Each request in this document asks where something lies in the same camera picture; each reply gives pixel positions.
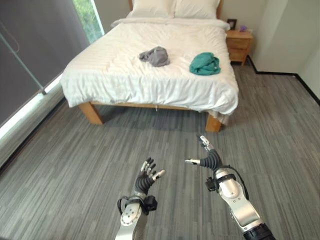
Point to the teal crumpled garment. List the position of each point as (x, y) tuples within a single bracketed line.
[(205, 64)]

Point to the wooden bed frame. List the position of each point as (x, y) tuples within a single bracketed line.
[(150, 110)]

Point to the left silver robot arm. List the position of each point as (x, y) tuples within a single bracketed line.
[(130, 218)]

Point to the dark picture frame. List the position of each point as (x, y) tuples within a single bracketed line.
[(232, 24)]

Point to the white duvet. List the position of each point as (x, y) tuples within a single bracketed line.
[(155, 70)]

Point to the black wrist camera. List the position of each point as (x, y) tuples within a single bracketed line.
[(210, 184), (151, 203)]

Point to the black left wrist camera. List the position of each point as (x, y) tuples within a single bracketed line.
[(151, 203)]

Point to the grey crumpled garment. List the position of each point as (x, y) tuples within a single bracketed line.
[(155, 56)]

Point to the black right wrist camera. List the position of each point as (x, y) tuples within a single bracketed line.
[(210, 184)]

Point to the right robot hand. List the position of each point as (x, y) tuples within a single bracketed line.
[(210, 160)]

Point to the wooden nightstand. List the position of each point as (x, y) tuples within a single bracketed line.
[(239, 46)]

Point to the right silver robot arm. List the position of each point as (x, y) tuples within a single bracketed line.
[(241, 203)]

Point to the small purple object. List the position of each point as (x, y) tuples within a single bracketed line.
[(242, 28)]

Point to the grey roller blind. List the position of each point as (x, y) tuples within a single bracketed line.
[(32, 50)]

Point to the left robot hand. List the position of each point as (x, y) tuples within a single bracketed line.
[(143, 181)]

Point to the white pillow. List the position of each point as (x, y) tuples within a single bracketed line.
[(151, 8), (196, 9)]

